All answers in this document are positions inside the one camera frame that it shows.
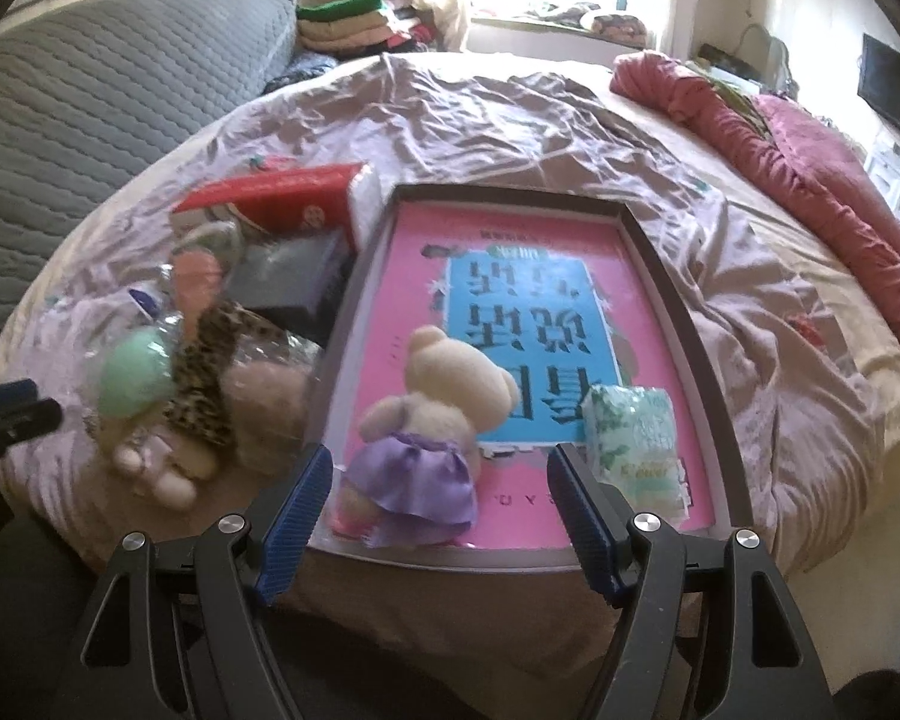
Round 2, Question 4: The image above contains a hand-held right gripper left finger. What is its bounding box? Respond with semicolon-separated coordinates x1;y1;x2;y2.
79;442;335;720

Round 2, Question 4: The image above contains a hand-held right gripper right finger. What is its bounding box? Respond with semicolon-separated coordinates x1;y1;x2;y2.
546;442;833;720

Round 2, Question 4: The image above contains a white green-leaf tissue pack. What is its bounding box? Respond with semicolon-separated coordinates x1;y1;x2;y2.
579;382;691;522

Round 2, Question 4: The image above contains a grey rectangular tray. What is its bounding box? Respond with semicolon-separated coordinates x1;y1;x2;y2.
304;181;755;575

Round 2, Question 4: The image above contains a mint green plush toy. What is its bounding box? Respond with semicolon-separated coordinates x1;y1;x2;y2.
94;322;177;436

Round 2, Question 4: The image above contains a cream plush keychain toy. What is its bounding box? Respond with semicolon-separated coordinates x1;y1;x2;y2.
112;420;218;507

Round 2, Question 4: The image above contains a clear plastic packet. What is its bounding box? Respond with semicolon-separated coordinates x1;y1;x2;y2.
146;262;196;361

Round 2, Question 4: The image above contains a white blue plastic packet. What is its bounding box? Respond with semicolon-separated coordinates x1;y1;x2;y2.
124;281;173;327

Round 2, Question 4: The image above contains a leopard print plush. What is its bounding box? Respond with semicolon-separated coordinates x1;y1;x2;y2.
166;300;286;458

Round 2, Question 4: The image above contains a teddy bear with purple dress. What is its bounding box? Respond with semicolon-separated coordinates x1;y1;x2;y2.
330;325;520;548

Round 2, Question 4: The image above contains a pink carrot plush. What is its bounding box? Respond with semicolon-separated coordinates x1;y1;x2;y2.
171;244;230;338

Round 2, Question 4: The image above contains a dark grey box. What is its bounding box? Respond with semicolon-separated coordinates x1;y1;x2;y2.
229;229;357;346

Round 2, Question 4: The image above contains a pink workbook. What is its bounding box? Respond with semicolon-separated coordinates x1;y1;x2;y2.
322;199;721;552

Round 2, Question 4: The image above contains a grey quilted headboard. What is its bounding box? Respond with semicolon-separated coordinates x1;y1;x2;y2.
0;0;301;361

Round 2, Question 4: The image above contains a red tissue box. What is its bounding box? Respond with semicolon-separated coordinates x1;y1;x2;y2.
171;163;383;252

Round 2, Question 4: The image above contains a mauve strawberry print bedsheet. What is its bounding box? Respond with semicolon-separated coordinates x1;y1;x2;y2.
0;52;900;661

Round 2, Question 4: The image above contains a pink quilt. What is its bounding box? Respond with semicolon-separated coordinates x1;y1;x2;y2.
609;51;900;278

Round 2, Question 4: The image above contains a dark blue patterned pillow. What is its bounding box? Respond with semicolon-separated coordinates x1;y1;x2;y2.
266;52;346;95

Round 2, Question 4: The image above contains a green cloth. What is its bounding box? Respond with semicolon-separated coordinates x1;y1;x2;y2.
690;64;766;128

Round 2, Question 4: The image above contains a pile of dark patterned clothes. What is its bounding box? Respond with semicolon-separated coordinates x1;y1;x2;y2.
525;4;653;38

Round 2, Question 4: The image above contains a stack of folded clothes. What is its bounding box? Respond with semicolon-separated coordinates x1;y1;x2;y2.
296;0;440;57

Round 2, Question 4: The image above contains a black flat television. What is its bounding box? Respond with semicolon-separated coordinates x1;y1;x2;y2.
856;34;900;158

